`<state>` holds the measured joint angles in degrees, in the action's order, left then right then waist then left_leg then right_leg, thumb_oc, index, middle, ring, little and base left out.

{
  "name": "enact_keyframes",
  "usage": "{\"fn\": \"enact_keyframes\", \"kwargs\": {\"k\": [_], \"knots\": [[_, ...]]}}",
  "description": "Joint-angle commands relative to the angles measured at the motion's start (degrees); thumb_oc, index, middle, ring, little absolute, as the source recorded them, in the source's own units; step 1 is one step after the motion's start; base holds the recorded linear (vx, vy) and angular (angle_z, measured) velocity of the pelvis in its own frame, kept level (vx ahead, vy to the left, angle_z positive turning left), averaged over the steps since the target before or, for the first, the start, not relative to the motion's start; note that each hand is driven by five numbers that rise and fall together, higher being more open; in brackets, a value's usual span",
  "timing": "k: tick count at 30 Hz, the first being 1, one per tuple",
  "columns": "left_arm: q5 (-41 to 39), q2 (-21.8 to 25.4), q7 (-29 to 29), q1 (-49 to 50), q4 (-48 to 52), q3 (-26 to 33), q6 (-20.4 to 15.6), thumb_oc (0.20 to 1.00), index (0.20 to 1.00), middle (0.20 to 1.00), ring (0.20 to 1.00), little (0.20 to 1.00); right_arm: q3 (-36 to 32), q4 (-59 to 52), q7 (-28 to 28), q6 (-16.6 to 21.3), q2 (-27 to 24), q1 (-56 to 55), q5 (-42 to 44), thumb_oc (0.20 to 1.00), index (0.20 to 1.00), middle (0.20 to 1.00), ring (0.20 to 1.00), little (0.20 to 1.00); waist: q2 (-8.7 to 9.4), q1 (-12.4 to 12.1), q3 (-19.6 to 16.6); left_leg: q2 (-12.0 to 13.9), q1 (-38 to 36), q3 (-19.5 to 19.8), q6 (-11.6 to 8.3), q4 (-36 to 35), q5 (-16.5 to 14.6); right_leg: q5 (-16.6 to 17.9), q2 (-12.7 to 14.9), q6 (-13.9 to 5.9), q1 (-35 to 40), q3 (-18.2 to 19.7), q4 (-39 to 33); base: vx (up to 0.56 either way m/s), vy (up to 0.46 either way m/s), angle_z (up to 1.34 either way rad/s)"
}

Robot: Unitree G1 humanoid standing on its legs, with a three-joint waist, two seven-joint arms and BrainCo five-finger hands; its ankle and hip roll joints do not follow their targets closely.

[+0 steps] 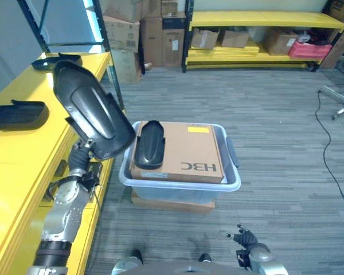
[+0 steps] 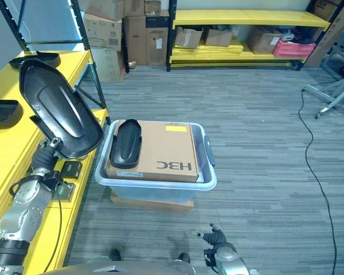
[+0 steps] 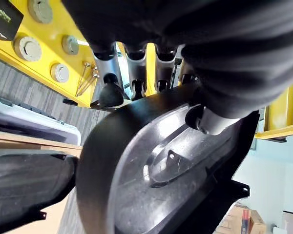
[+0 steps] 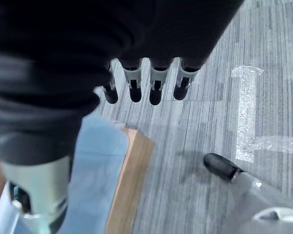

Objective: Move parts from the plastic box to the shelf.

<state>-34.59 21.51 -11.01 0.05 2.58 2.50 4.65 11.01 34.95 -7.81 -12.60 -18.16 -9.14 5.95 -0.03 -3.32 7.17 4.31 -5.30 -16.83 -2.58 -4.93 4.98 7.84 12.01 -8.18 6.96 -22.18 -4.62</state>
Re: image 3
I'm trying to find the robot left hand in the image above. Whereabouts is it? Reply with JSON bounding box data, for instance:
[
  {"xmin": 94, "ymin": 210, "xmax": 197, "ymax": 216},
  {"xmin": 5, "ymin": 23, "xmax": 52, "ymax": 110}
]
[{"xmin": 61, "ymin": 0, "xmax": 293, "ymax": 135}]

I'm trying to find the black sole-shaped part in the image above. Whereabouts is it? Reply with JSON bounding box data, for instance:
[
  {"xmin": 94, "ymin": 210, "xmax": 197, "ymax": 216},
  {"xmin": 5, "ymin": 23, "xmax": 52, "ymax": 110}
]
[
  {"xmin": 0, "ymin": 150, "xmax": 78, "ymax": 231},
  {"xmin": 75, "ymin": 84, "xmax": 261, "ymax": 234}
]

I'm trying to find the yellow metal shelf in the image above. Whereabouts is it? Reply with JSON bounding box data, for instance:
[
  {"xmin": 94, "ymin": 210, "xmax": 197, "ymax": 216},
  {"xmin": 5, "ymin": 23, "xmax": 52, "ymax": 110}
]
[{"xmin": 0, "ymin": 0, "xmax": 293, "ymax": 142}]

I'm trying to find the brown cardboard box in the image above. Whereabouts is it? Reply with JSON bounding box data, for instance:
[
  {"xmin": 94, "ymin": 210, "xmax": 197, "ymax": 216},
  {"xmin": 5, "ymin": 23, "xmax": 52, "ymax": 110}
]
[{"xmin": 216, "ymin": 204, "xmax": 267, "ymax": 234}]

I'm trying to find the grey plastic box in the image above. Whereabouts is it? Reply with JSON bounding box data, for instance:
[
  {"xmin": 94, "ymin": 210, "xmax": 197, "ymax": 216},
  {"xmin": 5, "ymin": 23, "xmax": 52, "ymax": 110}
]
[{"xmin": 0, "ymin": 94, "xmax": 82, "ymax": 147}]

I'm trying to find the black box with green print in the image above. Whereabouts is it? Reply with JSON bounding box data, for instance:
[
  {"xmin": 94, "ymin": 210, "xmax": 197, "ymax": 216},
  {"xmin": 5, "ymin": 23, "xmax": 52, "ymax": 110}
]
[{"xmin": 0, "ymin": 0, "xmax": 24, "ymax": 41}]

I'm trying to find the long metal bolt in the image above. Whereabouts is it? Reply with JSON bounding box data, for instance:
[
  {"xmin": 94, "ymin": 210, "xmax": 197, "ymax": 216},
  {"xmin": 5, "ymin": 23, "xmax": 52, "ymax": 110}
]
[
  {"xmin": 77, "ymin": 70, "xmax": 99, "ymax": 96},
  {"xmin": 75, "ymin": 61, "xmax": 91, "ymax": 96},
  {"xmin": 77, "ymin": 74, "xmax": 100, "ymax": 95},
  {"xmin": 76, "ymin": 66, "xmax": 98, "ymax": 96}
]

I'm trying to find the round grey flanged part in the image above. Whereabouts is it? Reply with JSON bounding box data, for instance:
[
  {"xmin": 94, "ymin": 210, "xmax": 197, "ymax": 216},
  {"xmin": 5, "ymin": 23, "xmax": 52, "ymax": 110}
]
[
  {"xmin": 14, "ymin": 36, "xmax": 42, "ymax": 62},
  {"xmin": 50, "ymin": 62, "xmax": 70, "ymax": 83},
  {"xmin": 28, "ymin": 0, "xmax": 53, "ymax": 24},
  {"xmin": 62, "ymin": 35, "xmax": 80, "ymax": 56}
]

